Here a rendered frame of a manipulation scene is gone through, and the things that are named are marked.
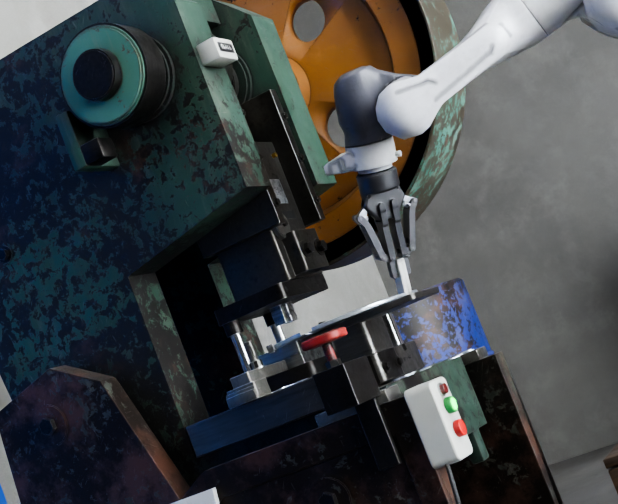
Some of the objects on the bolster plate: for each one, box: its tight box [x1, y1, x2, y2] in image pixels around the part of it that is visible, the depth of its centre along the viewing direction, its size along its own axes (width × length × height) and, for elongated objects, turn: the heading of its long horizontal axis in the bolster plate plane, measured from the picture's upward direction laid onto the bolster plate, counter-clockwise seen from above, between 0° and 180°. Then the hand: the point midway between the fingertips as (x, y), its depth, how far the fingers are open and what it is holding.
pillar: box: [230, 332, 251, 373], centre depth 238 cm, size 2×2×14 cm
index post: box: [382, 312, 404, 347], centre depth 253 cm, size 3×3×10 cm
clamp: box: [226, 340, 288, 409], centre depth 227 cm, size 6×17×10 cm, turn 80°
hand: (401, 276), depth 231 cm, fingers closed
